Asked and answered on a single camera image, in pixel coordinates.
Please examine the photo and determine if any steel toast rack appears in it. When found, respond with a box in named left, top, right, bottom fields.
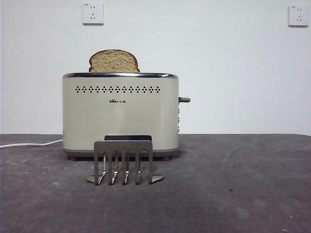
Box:
left=86, top=134, right=164, bottom=186

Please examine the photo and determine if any white wall socket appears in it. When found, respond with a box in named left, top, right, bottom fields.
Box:
left=288, top=4, right=310, bottom=28
left=81, top=2, right=104, bottom=26

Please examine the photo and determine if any brown seeded bread slice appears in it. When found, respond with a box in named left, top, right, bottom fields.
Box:
left=88, top=50, right=140, bottom=73

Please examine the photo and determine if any white power cord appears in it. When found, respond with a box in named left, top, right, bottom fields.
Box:
left=0, top=138, right=64, bottom=149

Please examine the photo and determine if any cream steel toaster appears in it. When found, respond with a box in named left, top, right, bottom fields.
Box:
left=62, top=72, right=180, bottom=161

